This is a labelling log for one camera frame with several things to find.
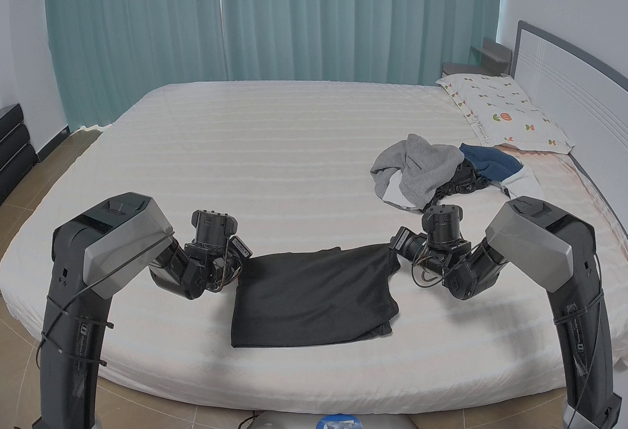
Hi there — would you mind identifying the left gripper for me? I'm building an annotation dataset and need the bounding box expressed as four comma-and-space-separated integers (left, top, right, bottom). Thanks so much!
214, 235, 254, 293

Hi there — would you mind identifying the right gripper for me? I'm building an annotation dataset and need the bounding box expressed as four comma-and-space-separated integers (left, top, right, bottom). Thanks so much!
390, 226, 428, 263

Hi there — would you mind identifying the black T-shirt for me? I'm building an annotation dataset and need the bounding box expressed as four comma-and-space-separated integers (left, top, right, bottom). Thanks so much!
231, 244, 404, 349

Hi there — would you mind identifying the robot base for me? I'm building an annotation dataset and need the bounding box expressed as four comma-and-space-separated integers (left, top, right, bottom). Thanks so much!
243, 410, 409, 429

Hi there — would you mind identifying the grey garment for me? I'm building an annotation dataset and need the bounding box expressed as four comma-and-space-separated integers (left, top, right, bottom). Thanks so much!
370, 134, 465, 213

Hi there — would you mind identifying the black shiny garment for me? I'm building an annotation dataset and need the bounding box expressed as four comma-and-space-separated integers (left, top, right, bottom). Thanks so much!
432, 159, 492, 210

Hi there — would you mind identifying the bed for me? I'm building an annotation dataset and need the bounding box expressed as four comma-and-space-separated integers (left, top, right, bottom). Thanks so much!
0, 20, 628, 414

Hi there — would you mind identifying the dark blue garment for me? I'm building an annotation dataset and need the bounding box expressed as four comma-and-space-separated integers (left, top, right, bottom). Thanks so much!
459, 144, 524, 182

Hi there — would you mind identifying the white printed pillow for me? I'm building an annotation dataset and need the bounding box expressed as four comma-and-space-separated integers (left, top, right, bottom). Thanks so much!
436, 73, 576, 156

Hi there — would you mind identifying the grey bedside table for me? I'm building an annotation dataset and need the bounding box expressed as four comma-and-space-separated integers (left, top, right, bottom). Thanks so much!
442, 37, 514, 77

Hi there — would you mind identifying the black chest of drawers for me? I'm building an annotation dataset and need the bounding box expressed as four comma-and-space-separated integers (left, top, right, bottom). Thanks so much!
0, 103, 38, 205

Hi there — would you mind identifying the blue-green curtain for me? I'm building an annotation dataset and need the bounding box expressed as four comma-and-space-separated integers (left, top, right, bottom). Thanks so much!
218, 0, 506, 85
44, 0, 231, 129

